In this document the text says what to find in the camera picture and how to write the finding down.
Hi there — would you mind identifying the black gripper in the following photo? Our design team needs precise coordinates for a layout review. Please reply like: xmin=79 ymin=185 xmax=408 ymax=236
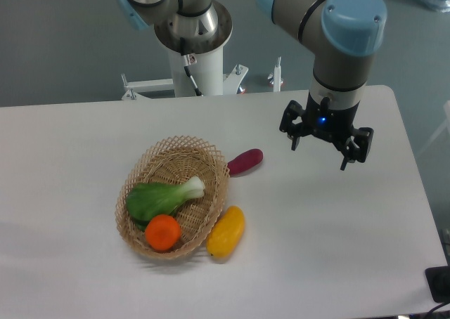
xmin=279 ymin=94 xmax=374 ymax=171

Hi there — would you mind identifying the woven wicker basket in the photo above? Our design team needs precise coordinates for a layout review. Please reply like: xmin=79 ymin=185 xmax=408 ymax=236
xmin=115 ymin=136 xmax=229 ymax=260

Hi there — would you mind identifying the yellow mango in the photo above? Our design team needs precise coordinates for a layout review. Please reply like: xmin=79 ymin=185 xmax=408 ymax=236
xmin=206 ymin=206 xmax=245 ymax=259

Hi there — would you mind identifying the black device at edge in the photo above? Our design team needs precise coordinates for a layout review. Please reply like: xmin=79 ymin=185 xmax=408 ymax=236
xmin=425 ymin=266 xmax=449 ymax=303

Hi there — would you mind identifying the purple sweet potato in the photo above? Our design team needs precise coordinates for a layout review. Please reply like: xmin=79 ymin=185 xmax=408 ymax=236
xmin=227 ymin=148 xmax=264 ymax=176

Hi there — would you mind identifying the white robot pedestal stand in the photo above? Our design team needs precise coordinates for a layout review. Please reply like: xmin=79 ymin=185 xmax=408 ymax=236
xmin=120 ymin=2 xmax=285 ymax=100

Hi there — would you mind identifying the orange fruit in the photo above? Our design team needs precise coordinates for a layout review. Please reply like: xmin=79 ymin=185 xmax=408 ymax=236
xmin=144 ymin=214 xmax=181 ymax=252

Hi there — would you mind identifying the black cable on pedestal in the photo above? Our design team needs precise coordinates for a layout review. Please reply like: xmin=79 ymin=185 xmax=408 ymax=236
xmin=179 ymin=37 xmax=203 ymax=97

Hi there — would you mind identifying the green bok choy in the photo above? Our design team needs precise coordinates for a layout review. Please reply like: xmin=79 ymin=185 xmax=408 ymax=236
xmin=125 ymin=176 xmax=205 ymax=232

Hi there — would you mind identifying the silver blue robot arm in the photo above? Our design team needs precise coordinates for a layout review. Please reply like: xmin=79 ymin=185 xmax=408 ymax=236
xmin=116 ymin=0 xmax=387 ymax=164

